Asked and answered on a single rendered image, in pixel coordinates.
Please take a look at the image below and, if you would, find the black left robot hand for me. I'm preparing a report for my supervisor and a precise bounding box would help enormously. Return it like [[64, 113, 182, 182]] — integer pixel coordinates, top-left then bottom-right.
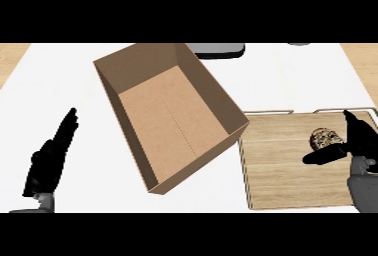
[[21, 107, 80, 199]]

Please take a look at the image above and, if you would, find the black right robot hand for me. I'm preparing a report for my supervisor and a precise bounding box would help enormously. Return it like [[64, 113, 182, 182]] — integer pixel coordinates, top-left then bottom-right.
[[301, 109, 378, 174]]

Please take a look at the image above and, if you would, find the chocolate chip cupcake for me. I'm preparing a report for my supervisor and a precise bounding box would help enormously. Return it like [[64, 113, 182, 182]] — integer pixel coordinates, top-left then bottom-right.
[[309, 127, 344, 151]]

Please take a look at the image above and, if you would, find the brown cardboard box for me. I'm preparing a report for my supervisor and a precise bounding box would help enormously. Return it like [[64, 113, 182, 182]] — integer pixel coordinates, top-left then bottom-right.
[[92, 43, 251, 196]]

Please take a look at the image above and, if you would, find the grey and black appliance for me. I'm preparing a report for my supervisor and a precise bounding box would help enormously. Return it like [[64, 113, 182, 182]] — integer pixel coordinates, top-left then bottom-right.
[[185, 43, 247, 61]]

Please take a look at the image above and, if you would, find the wooden tray with metal handles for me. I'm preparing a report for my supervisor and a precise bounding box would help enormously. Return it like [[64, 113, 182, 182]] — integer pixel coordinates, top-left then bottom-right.
[[238, 106, 378, 211]]

